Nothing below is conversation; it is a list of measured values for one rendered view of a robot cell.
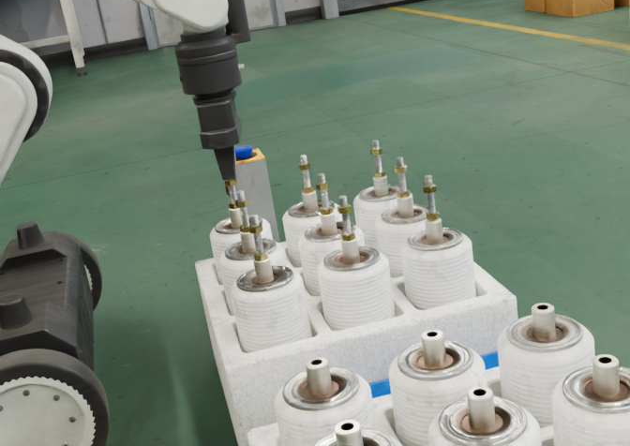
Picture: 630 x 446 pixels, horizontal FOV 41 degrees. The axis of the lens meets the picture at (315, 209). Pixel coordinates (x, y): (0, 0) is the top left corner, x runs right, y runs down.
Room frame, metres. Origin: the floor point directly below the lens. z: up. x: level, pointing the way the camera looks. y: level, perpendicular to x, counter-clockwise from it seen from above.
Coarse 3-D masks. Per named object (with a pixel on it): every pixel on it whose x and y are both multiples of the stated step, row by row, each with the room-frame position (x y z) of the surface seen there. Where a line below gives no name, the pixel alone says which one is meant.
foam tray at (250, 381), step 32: (288, 256) 1.32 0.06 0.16; (480, 288) 1.05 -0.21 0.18; (224, 320) 1.07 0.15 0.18; (320, 320) 1.02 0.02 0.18; (384, 320) 0.99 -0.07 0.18; (416, 320) 0.98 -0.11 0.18; (448, 320) 0.98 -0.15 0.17; (480, 320) 0.99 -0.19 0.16; (512, 320) 1.00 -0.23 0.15; (224, 352) 0.97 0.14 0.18; (256, 352) 0.96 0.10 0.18; (288, 352) 0.95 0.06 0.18; (320, 352) 0.95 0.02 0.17; (352, 352) 0.96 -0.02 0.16; (384, 352) 0.97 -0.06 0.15; (480, 352) 0.99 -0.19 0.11; (224, 384) 1.07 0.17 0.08; (256, 384) 0.94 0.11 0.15; (256, 416) 0.94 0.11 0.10
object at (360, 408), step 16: (352, 400) 0.70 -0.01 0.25; (368, 400) 0.71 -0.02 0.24; (288, 416) 0.70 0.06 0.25; (304, 416) 0.69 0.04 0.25; (320, 416) 0.68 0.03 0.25; (336, 416) 0.68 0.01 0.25; (352, 416) 0.69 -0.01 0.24; (368, 416) 0.71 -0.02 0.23; (288, 432) 0.70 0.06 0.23; (304, 432) 0.69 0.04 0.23; (320, 432) 0.68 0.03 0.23
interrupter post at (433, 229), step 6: (426, 222) 1.06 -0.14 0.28; (432, 222) 1.05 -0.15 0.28; (438, 222) 1.05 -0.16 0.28; (426, 228) 1.06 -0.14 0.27; (432, 228) 1.05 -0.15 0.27; (438, 228) 1.05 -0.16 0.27; (432, 234) 1.05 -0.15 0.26; (438, 234) 1.05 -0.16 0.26; (432, 240) 1.05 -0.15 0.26; (438, 240) 1.05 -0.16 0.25
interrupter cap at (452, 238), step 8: (416, 232) 1.09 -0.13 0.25; (424, 232) 1.09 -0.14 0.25; (448, 232) 1.08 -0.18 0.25; (456, 232) 1.07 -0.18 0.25; (408, 240) 1.07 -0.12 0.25; (416, 240) 1.07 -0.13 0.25; (424, 240) 1.07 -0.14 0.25; (448, 240) 1.05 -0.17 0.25; (456, 240) 1.05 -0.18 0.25; (416, 248) 1.04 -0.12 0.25; (424, 248) 1.03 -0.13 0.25; (432, 248) 1.03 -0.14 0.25; (440, 248) 1.03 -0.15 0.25; (448, 248) 1.03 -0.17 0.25
